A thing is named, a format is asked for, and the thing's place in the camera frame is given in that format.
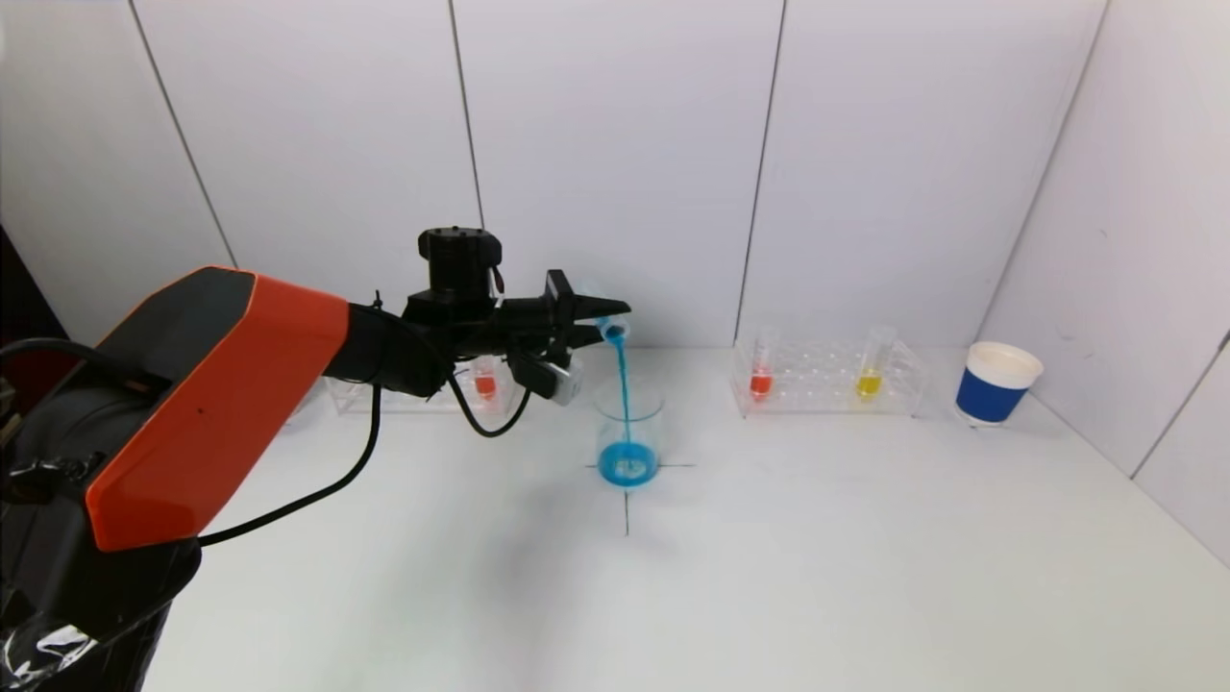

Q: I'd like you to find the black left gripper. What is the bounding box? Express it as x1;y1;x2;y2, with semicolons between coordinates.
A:
497;269;632;361

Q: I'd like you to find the test tube with blue pigment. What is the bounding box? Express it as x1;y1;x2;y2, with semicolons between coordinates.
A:
575;283;632;347

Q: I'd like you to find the clear glass beaker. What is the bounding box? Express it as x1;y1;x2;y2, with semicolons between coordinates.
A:
593;378;667;489

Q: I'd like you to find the clear acrylic test tube rack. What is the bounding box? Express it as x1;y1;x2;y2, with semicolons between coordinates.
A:
324;354;541;417
729;338;930;419

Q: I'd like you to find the test tube with yellow pigment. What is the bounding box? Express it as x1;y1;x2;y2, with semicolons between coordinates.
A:
853;326;898;404

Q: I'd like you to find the blue white paper cup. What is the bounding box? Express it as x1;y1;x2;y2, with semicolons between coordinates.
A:
954;342;1045;428

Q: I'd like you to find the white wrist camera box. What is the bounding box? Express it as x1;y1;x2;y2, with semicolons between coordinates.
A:
508;350;585;406

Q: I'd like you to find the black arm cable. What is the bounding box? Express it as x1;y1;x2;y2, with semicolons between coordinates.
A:
196;369;532;548

